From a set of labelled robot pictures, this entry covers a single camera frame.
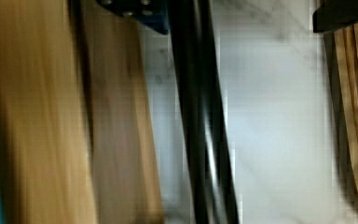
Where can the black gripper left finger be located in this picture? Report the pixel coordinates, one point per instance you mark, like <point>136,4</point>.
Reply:
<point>150,13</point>

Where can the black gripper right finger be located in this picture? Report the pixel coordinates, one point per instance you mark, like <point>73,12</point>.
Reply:
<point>333,15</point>

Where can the wooden drawer cabinet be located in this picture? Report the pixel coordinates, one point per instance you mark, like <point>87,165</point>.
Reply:
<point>76,143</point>

